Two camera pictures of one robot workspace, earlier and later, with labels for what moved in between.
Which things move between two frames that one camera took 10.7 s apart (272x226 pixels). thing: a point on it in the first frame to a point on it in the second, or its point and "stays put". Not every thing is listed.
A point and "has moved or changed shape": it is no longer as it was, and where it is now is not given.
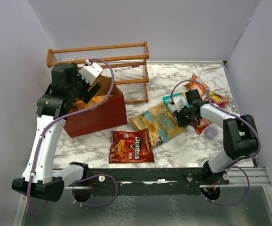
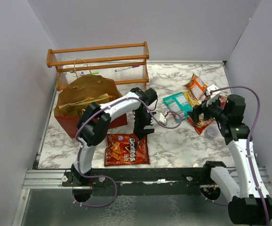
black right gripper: [181, 121] to [195, 113]
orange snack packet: [196, 83] stays put
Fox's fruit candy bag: [219, 100] stays put
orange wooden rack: [128, 62] stays put
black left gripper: [87, 94] to [139, 130]
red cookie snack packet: [201, 124] stays put
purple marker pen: [133, 66] stays put
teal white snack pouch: [172, 106] stays put
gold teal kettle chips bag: [161, 123] has moved or changed shape
